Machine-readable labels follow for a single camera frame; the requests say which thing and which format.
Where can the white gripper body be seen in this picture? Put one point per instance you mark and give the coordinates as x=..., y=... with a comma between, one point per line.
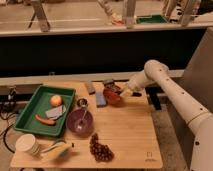
x=128, y=89

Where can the black brush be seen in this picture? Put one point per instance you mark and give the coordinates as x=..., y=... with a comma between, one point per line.
x=110, y=84

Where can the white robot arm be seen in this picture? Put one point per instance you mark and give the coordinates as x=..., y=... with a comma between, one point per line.
x=197, y=117

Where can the red bowl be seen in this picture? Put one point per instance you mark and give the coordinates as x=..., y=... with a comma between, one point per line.
x=111, y=97

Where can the purple bowl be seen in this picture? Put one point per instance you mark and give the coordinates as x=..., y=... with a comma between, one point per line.
x=73, y=119

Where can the blue sponge block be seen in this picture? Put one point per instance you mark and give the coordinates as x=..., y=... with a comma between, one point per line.
x=100, y=99

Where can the grey rectangular block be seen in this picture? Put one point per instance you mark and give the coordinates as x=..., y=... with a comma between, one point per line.
x=90, y=88

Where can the small metal cup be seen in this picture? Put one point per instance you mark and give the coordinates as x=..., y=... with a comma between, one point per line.
x=82, y=103

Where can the metal spoon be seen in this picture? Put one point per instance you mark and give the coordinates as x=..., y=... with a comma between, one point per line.
x=81, y=122

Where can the bunch of dark grapes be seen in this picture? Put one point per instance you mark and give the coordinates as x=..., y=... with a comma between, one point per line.
x=101, y=153

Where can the red apple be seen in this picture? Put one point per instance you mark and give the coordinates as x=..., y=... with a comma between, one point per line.
x=56, y=100

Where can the green mat in background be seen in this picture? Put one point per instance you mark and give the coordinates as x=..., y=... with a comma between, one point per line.
x=150, y=19

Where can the red sausage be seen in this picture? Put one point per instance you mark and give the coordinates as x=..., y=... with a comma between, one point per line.
x=45, y=121

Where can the green plastic tray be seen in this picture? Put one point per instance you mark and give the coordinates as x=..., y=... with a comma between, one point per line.
x=39, y=104

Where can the yellow banana toy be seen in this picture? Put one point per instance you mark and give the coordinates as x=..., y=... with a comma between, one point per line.
x=54, y=151

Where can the white paper cup stack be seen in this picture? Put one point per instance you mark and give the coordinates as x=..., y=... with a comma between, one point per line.
x=28, y=144

